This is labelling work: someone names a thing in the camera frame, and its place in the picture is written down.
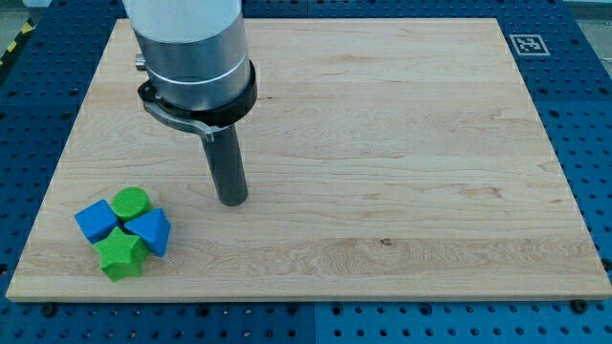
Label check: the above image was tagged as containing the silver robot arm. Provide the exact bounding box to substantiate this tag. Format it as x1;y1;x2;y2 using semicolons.
123;0;257;142

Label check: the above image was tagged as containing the blue cube block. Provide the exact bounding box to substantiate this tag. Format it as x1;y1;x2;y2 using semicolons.
75;200;121;244

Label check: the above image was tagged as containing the wooden board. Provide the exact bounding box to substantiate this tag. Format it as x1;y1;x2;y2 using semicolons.
7;18;611;303

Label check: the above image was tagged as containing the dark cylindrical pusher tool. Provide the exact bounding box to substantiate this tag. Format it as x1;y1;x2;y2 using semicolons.
203;125;248;206

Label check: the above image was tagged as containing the blue triangular prism block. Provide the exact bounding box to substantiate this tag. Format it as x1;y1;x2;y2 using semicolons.
124;208;171;257

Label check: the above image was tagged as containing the green cylinder block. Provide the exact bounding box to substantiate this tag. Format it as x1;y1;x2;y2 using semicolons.
111;186;152;222

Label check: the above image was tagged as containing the green star block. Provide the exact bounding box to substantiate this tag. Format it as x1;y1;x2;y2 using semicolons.
93;226;149;282

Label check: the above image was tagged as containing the white fiducial marker tag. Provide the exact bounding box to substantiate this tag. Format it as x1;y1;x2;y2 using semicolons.
510;33;550;56

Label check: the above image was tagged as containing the blue perforated metal table plate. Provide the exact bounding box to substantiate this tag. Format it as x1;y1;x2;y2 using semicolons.
1;0;611;343

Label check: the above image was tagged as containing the yellow black hazard tape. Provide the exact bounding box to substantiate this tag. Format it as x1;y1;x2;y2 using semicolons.
1;18;35;70

